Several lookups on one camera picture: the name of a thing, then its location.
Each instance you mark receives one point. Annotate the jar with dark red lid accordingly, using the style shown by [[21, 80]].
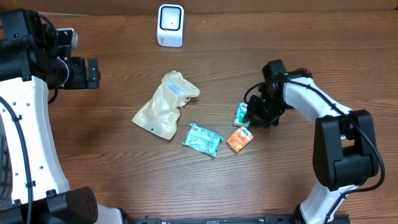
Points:
[[304, 72]]

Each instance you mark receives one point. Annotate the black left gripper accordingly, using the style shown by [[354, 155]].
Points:
[[82, 81]]

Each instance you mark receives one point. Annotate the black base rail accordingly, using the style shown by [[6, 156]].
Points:
[[211, 221]]

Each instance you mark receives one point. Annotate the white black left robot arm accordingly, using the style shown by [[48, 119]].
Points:
[[36, 58]]

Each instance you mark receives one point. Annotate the green wet wipes pack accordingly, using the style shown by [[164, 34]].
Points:
[[202, 140]]

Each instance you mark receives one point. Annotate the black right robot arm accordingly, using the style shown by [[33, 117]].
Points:
[[345, 155]]

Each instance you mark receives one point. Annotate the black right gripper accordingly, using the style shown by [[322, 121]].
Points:
[[255, 113]]

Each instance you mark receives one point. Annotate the beige paper pouch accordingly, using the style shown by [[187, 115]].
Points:
[[161, 113]]

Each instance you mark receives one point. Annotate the white black barcode scanner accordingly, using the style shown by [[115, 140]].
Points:
[[170, 25]]

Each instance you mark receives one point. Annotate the grey plastic mesh basket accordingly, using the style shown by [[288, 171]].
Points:
[[6, 173]]

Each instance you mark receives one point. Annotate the orange Kleenex tissue pack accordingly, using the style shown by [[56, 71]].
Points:
[[240, 139]]

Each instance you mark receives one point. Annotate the teal Kleenex tissue pack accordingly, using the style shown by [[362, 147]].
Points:
[[240, 114]]

